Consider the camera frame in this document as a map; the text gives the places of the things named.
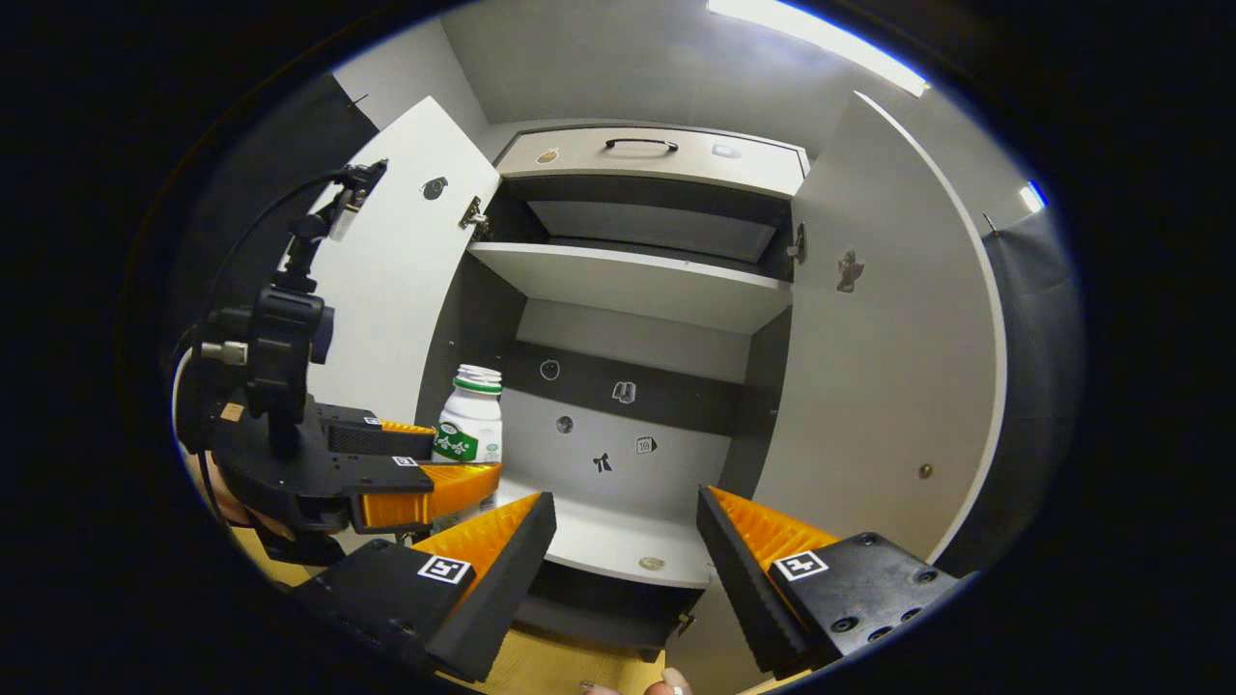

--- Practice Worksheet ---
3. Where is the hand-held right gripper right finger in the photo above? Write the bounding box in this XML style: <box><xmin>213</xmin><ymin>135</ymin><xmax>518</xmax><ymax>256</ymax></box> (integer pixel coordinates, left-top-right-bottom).
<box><xmin>695</xmin><ymin>485</ymin><xmax>964</xmax><ymax>681</ymax></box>

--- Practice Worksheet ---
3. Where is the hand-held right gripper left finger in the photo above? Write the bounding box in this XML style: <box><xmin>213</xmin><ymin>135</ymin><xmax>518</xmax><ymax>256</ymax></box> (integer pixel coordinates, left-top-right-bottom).
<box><xmin>290</xmin><ymin>491</ymin><xmax>559</xmax><ymax>682</ymax></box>

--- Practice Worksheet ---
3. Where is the white bottle with green label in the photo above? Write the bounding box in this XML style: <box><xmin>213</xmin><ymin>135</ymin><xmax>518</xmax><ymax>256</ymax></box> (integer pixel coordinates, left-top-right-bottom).
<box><xmin>430</xmin><ymin>364</ymin><xmax>505</xmax><ymax>530</ymax></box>

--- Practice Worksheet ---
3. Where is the grey cabinet door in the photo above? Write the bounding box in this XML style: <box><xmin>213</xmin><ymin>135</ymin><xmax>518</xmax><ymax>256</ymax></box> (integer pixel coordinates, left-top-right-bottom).
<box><xmin>666</xmin><ymin>90</ymin><xmax>1010</xmax><ymax>695</ymax></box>
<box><xmin>307</xmin><ymin>95</ymin><xmax>502</xmax><ymax>426</ymax></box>

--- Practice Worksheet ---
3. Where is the grey cabinet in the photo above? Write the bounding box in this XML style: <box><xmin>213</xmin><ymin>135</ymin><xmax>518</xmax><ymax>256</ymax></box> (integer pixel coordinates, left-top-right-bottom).
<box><xmin>415</xmin><ymin>121</ymin><xmax>812</xmax><ymax>662</ymax></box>

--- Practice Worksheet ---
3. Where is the grey cabinet shelf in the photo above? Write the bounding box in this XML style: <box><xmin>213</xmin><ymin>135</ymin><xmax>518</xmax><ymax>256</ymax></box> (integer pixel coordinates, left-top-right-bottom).
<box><xmin>468</xmin><ymin>241</ymin><xmax>795</xmax><ymax>336</ymax></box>

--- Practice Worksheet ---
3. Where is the grey cabinet drawer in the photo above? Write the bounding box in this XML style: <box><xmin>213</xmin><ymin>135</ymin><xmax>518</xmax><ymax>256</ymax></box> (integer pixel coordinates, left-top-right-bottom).
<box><xmin>497</xmin><ymin>125</ymin><xmax>810</xmax><ymax>201</ymax></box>

